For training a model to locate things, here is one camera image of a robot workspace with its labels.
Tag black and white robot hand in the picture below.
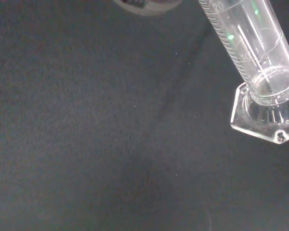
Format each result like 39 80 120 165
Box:
112 0 183 17

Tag black cloth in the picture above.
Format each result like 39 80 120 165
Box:
0 0 289 231

